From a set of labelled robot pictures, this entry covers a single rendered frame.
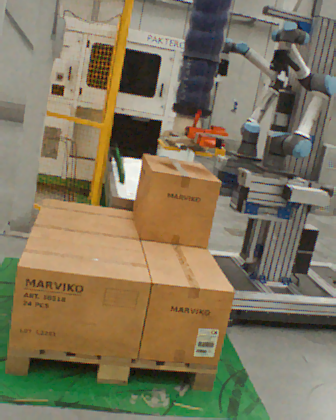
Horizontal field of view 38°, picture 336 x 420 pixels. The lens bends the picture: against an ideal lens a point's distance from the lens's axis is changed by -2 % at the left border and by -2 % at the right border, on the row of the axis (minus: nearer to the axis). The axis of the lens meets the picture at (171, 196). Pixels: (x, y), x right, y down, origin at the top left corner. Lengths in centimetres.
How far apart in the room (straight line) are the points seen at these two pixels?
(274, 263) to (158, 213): 109
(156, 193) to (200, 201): 26
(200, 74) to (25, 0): 962
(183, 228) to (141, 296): 68
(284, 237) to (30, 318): 188
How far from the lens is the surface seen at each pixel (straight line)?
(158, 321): 233
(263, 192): 309
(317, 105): 308
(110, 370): 244
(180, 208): 276
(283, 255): 351
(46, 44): 403
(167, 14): 1245
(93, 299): 225
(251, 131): 353
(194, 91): 289
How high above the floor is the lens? 140
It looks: 12 degrees down
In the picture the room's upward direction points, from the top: 11 degrees clockwise
